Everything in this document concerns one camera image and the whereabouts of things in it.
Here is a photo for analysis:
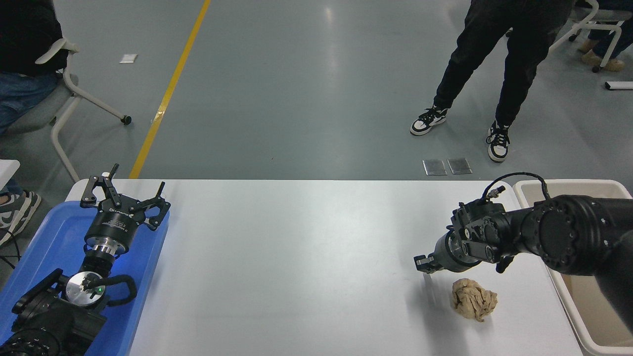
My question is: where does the white frame chair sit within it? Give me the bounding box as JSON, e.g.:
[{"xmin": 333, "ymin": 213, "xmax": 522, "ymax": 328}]
[{"xmin": 548, "ymin": 0, "xmax": 633, "ymax": 74}]

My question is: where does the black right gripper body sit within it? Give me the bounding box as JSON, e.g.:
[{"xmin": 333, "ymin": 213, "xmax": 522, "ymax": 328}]
[{"xmin": 428, "ymin": 232, "xmax": 469, "ymax": 274}]

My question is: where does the white side table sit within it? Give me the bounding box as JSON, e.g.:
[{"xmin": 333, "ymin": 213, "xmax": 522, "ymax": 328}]
[{"xmin": 0, "ymin": 159, "xmax": 21, "ymax": 191}]

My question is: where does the metal floor plate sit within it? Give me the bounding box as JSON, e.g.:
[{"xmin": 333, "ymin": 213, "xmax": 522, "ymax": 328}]
[
  {"xmin": 447, "ymin": 158, "xmax": 473, "ymax": 176},
  {"xmin": 422, "ymin": 159, "xmax": 448, "ymax": 177}
]

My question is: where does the person's grey sneaker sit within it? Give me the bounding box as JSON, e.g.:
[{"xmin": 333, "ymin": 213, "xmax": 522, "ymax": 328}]
[{"xmin": 0, "ymin": 190, "xmax": 43, "ymax": 248}]

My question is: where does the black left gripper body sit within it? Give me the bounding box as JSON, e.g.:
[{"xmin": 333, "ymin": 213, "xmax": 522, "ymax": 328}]
[{"xmin": 85, "ymin": 198, "xmax": 148, "ymax": 249}]

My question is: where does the standing person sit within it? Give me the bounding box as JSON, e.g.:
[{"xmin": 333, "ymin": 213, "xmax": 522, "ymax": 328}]
[{"xmin": 409, "ymin": 0, "xmax": 577, "ymax": 164}]

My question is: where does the blue plastic tray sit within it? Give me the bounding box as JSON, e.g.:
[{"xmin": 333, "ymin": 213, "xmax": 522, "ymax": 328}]
[{"xmin": 0, "ymin": 200, "xmax": 171, "ymax": 356}]

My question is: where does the white grey wheeled chair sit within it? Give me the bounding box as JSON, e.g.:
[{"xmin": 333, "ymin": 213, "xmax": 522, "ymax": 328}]
[{"xmin": 7, "ymin": 38, "xmax": 133, "ymax": 183}]

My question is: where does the thin black cable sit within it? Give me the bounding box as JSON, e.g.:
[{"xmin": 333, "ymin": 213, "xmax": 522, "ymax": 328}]
[{"xmin": 0, "ymin": 229, "xmax": 23, "ymax": 270}]

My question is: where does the person with tan shoes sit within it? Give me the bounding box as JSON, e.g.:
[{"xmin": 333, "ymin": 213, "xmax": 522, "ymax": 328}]
[{"xmin": 577, "ymin": 0, "xmax": 633, "ymax": 73}]

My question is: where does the seated person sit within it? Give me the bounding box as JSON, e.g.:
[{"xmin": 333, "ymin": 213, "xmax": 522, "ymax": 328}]
[{"xmin": 0, "ymin": 0, "xmax": 70, "ymax": 137}]

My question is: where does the large pale bin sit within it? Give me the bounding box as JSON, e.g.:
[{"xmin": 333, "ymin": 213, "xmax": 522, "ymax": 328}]
[{"xmin": 513, "ymin": 179, "xmax": 633, "ymax": 356}]

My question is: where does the tan paper ball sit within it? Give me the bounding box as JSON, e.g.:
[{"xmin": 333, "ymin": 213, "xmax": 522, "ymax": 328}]
[{"xmin": 451, "ymin": 278, "xmax": 498, "ymax": 323}]

